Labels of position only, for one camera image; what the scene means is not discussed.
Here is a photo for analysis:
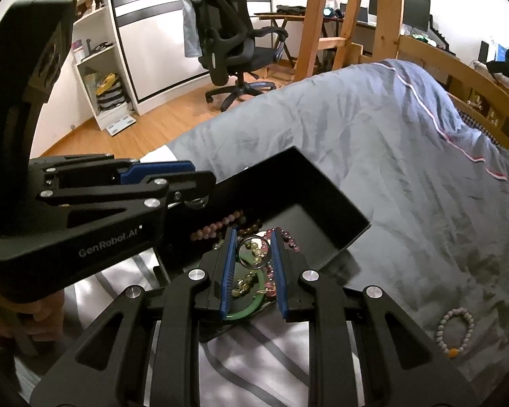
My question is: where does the wooden folding table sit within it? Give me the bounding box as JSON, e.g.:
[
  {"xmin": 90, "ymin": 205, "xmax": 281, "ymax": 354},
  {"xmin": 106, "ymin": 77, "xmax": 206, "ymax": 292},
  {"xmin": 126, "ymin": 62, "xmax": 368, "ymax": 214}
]
[{"xmin": 254, "ymin": 11, "xmax": 311, "ymax": 75}]

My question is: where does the pink bead bracelet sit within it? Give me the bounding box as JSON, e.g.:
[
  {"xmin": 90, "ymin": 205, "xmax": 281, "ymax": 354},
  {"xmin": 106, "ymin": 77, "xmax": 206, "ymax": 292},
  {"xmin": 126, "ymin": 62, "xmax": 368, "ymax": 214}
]
[{"xmin": 190, "ymin": 209, "xmax": 261, "ymax": 241}]

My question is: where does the grey garment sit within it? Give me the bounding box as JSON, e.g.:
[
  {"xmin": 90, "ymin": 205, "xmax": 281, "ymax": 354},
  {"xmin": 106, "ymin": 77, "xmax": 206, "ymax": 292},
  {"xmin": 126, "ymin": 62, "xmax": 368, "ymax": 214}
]
[{"xmin": 179, "ymin": 0, "xmax": 221, "ymax": 59}]

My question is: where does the green jade bangle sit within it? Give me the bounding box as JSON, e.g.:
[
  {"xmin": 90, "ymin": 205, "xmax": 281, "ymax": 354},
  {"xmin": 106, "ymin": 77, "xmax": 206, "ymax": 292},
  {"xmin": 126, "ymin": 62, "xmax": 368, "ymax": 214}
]
[{"xmin": 221, "ymin": 269, "xmax": 278, "ymax": 322}]

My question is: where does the white bathroom scale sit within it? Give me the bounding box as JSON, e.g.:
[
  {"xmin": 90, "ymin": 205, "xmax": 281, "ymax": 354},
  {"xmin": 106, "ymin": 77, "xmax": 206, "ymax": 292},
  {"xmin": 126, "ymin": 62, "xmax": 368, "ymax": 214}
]
[{"xmin": 105, "ymin": 114, "xmax": 137, "ymax": 135}]

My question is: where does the dark pink crystal bracelet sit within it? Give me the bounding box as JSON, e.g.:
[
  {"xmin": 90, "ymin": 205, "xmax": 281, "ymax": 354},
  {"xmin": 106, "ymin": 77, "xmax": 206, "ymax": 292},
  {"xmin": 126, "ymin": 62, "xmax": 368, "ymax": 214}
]
[{"xmin": 261, "ymin": 228, "xmax": 302, "ymax": 299}]

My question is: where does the grey-white bracelet with orange bead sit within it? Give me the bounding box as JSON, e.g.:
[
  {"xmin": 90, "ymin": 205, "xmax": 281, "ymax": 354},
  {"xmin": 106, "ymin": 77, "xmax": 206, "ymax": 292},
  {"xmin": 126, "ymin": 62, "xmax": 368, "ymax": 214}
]
[{"xmin": 436, "ymin": 309, "xmax": 475, "ymax": 359}]

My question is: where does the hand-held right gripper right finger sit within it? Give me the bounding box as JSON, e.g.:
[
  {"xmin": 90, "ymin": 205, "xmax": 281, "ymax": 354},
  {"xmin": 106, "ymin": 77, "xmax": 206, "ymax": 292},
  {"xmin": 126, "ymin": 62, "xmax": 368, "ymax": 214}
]
[{"xmin": 270, "ymin": 234, "xmax": 480, "ymax": 407}]

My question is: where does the wooden ladder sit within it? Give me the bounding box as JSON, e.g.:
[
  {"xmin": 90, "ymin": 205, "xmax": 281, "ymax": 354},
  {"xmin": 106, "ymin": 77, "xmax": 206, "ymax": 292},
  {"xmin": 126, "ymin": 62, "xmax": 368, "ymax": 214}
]
[{"xmin": 295, "ymin": 0, "xmax": 367, "ymax": 83}]

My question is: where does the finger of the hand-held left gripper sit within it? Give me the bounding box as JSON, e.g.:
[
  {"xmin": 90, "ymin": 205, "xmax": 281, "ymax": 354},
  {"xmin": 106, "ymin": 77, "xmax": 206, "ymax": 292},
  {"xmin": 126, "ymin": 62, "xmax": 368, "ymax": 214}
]
[
  {"xmin": 36, "ymin": 171, "xmax": 217, "ymax": 232},
  {"xmin": 29, "ymin": 154, "xmax": 196, "ymax": 187}
]

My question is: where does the white wardrobe with black stripes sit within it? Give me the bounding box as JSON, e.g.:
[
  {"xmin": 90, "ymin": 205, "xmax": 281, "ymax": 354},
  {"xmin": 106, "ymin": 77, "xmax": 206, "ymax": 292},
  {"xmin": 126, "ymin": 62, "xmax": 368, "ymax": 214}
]
[{"xmin": 106, "ymin": 0, "xmax": 277, "ymax": 105}]

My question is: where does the white grey-striped bed sheet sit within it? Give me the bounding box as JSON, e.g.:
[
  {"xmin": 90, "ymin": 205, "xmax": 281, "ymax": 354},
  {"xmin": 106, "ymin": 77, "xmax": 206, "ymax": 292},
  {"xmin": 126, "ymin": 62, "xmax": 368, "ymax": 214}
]
[{"xmin": 15, "ymin": 145, "xmax": 408, "ymax": 407}]

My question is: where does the silver metal ring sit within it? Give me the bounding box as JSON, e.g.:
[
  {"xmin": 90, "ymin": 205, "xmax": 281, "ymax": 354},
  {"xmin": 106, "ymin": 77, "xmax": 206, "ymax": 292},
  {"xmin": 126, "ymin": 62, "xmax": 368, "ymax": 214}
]
[{"xmin": 237, "ymin": 237, "xmax": 273, "ymax": 269}]

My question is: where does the wooden bed frame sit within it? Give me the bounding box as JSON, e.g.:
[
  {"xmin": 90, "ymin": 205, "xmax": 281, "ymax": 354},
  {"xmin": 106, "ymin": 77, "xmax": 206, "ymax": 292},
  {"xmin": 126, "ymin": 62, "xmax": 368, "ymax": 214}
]
[{"xmin": 343, "ymin": 0, "xmax": 509, "ymax": 157}]

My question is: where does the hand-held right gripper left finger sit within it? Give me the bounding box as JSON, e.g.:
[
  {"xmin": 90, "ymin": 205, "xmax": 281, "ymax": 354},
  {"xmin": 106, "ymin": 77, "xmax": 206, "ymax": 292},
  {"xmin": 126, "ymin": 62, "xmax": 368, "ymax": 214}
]
[{"xmin": 29, "ymin": 227, "xmax": 238, "ymax": 407}]

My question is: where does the yellow crystal bead bracelet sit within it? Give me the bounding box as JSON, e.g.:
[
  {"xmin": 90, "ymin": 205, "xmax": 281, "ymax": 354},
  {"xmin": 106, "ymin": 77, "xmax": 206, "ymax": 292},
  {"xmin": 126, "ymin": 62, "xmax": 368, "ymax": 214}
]
[{"xmin": 231, "ymin": 237, "xmax": 272, "ymax": 299}]

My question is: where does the white open shelf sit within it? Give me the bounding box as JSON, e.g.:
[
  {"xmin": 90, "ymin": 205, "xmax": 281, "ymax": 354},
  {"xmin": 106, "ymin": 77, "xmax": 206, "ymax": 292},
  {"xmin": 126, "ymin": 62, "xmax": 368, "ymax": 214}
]
[{"xmin": 59, "ymin": 0, "xmax": 139, "ymax": 131}]

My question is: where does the black storage box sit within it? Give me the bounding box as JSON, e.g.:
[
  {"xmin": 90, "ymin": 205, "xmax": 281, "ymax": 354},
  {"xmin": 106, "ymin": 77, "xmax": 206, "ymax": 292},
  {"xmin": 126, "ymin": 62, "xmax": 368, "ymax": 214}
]
[{"xmin": 155, "ymin": 145, "xmax": 372, "ymax": 342}]

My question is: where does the grey duvet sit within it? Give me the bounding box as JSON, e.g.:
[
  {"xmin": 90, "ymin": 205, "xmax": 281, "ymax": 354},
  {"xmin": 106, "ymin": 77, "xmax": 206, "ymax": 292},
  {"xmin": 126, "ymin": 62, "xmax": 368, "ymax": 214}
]
[{"xmin": 167, "ymin": 58, "xmax": 509, "ymax": 386}]

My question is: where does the black computer monitor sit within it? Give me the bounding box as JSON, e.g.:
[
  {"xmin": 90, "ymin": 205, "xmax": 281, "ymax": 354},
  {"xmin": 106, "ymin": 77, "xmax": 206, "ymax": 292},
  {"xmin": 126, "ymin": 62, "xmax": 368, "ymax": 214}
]
[
  {"xmin": 402, "ymin": 0, "xmax": 432, "ymax": 33},
  {"xmin": 367, "ymin": 0, "xmax": 404, "ymax": 25}
]

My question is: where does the black office chair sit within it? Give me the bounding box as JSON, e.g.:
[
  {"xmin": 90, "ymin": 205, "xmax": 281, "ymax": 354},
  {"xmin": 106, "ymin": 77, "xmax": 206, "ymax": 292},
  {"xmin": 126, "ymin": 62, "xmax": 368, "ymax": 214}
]
[{"xmin": 193, "ymin": 0, "xmax": 290, "ymax": 113}]

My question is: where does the person's left hand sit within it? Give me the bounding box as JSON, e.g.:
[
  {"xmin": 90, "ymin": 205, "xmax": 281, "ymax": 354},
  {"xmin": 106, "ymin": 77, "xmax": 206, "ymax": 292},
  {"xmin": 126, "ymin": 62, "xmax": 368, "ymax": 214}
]
[{"xmin": 12, "ymin": 292, "xmax": 65, "ymax": 355}]

